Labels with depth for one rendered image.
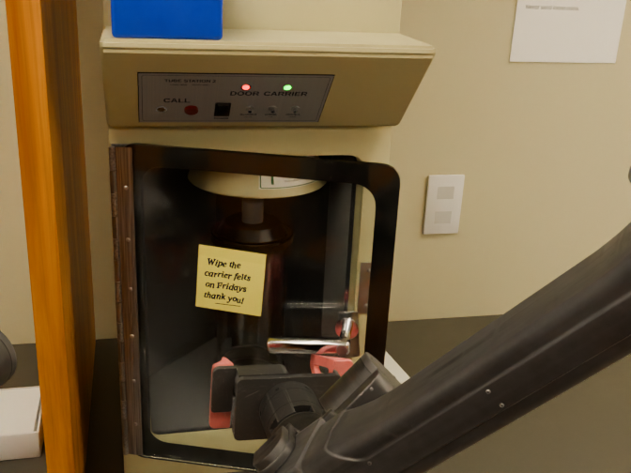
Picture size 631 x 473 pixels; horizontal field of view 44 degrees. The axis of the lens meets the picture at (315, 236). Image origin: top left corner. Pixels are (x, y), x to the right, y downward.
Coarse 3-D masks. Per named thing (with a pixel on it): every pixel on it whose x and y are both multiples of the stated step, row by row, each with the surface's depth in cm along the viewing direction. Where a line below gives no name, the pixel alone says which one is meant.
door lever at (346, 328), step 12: (336, 324) 86; (348, 324) 86; (276, 336) 84; (288, 336) 83; (348, 336) 84; (276, 348) 83; (288, 348) 82; (300, 348) 82; (312, 348) 82; (324, 348) 82; (336, 348) 82; (348, 348) 82
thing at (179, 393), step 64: (192, 192) 83; (256, 192) 82; (320, 192) 81; (384, 192) 80; (192, 256) 86; (320, 256) 84; (384, 256) 83; (192, 320) 89; (256, 320) 88; (320, 320) 86; (384, 320) 85; (192, 384) 92; (192, 448) 95; (256, 448) 93
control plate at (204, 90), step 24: (144, 72) 73; (168, 72) 73; (144, 96) 76; (168, 96) 77; (192, 96) 77; (216, 96) 78; (240, 96) 78; (264, 96) 79; (288, 96) 79; (312, 96) 80; (144, 120) 80; (168, 120) 81; (192, 120) 81; (216, 120) 82; (240, 120) 82; (264, 120) 83; (288, 120) 84; (312, 120) 84
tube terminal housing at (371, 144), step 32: (224, 0) 81; (256, 0) 82; (288, 0) 83; (320, 0) 83; (352, 0) 84; (384, 0) 85; (384, 32) 86; (128, 128) 84; (160, 128) 84; (192, 128) 85; (224, 128) 86; (256, 128) 87; (288, 128) 88; (320, 128) 88; (352, 128) 89; (384, 128) 90; (384, 160) 91
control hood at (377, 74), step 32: (224, 32) 79; (256, 32) 80; (288, 32) 82; (320, 32) 83; (352, 32) 85; (128, 64) 72; (160, 64) 72; (192, 64) 73; (224, 64) 73; (256, 64) 74; (288, 64) 75; (320, 64) 75; (352, 64) 76; (384, 64) 76; (416, 64) 77; (128, 96) 76; (352, 96) 81; (384, 96) 82
